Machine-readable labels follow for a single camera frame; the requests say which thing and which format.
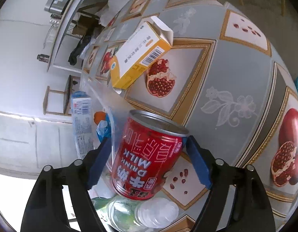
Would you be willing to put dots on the yellow white medicine box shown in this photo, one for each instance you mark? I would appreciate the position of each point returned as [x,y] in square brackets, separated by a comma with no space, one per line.
[151,40]

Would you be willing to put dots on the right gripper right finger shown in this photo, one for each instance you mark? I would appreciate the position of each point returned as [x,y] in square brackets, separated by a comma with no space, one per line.
[251,209]

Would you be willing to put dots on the wooden chair black seat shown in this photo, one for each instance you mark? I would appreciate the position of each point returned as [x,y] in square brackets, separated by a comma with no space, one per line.
[57,102]

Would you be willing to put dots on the white foam sheet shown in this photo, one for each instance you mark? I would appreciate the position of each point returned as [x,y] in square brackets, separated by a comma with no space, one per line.
[110,10]

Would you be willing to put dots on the white blue carton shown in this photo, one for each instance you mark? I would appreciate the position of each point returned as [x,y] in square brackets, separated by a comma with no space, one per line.
[82,123]

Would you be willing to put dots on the black cloth under table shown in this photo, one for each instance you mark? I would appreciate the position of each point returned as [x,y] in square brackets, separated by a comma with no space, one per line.
[84,41]

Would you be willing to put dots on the red milk drink can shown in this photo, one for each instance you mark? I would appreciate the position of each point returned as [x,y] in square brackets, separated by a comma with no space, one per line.
[149,148]

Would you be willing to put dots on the patterned fruit tablecloth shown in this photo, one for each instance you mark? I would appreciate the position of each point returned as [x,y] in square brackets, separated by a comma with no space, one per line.
[227,80]

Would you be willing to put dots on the clear plastic bag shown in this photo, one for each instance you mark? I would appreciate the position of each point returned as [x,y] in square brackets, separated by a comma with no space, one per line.
[104,98]

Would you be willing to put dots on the blue wrapper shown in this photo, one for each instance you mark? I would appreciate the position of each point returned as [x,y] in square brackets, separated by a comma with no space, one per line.
[103,129]

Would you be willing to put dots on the clear plastic bottle green label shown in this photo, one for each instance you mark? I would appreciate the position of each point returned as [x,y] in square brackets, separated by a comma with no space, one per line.
[124,214]

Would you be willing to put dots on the orange peel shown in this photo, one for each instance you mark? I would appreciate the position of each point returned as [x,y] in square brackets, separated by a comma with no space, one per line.
[99,116]

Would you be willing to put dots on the white side table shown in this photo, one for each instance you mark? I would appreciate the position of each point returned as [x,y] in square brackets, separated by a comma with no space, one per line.
[67,32]

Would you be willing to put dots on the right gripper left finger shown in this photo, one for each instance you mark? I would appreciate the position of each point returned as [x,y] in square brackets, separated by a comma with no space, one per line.
[45,209]

